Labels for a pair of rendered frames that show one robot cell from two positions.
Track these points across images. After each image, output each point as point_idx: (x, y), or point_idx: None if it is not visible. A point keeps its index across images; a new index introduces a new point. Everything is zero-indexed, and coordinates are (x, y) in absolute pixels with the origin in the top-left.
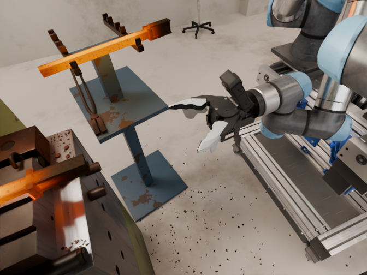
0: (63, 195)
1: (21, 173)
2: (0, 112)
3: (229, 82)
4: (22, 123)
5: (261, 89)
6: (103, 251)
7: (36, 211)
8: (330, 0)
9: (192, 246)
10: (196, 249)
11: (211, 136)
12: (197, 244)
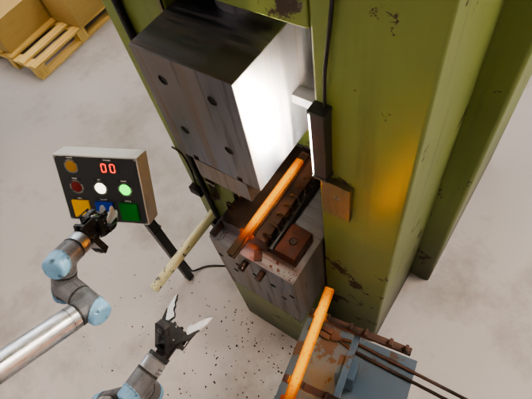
0: (249, 248)
1: (260, 233)
2: (369, 264)
3: (161, 320)
4: (383, 284)
5: (150, 359)
6: (221, 248)
7: (237, 229)
8: None
9: (248, 366)
10: (243, 365)
11: (171, 304)
12: (245, 370)
